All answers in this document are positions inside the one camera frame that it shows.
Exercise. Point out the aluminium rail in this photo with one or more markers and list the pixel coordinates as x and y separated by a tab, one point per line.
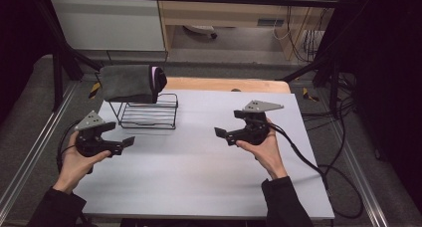
360	174
36	147

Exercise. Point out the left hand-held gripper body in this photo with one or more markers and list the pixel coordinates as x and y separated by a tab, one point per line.
89	139

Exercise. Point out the wooden board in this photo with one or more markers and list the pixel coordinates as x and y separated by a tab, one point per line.
225	85

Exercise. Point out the small dark object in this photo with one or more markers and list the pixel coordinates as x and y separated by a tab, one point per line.
236	90

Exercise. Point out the dark grey cloth pink stripe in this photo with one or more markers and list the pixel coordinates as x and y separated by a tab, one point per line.
127	82

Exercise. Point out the light wooden desk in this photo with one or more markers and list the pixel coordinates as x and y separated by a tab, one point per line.
232	13

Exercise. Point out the office chair base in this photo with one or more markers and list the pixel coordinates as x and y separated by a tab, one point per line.
200	30

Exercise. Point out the person's right hand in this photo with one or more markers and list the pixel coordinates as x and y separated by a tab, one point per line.
268	154

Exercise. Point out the yellow black tape strip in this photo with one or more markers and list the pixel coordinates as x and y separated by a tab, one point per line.
94	90
310	95

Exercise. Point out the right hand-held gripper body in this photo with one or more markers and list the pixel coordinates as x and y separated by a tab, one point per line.
257	130

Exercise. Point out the person's left hand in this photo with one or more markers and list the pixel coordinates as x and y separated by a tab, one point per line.
74	169

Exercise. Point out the white cabinet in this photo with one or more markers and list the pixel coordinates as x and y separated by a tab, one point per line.
106	24

